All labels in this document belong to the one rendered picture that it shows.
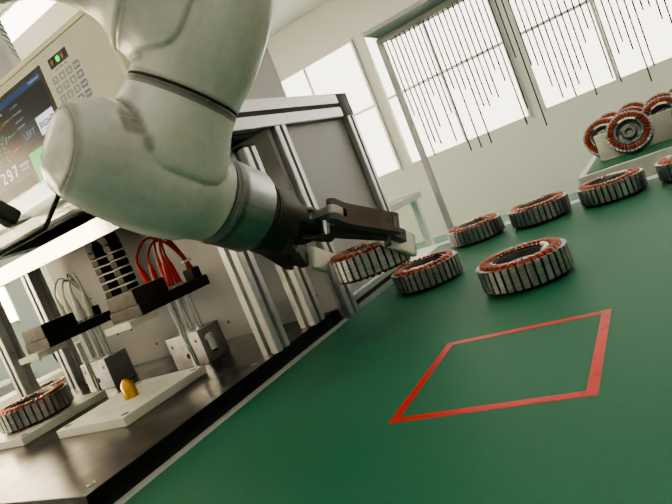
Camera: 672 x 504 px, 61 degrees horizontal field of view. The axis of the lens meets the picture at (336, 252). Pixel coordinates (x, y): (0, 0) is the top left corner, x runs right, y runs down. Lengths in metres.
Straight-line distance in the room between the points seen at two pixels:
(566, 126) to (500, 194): 1.05
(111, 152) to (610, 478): 0.40
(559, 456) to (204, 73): 0.39
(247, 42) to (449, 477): 0.38
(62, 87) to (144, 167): 0.53
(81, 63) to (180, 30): 0.47
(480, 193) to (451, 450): 6.85
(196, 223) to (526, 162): 6.61
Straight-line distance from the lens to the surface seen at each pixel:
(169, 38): 0.51
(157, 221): 0.52
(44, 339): 1.06
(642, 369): 0.44
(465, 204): 7.28
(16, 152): 1.13
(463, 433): 0.42
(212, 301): 1.05
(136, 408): 0.78
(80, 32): 0.97
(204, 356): 0.92
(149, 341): 1.20
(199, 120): 0.51
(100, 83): 0.94
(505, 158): 7.08
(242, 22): 0.52
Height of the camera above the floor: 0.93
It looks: 5 degrees down
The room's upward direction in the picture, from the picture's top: 22 degrees counter-clockwise
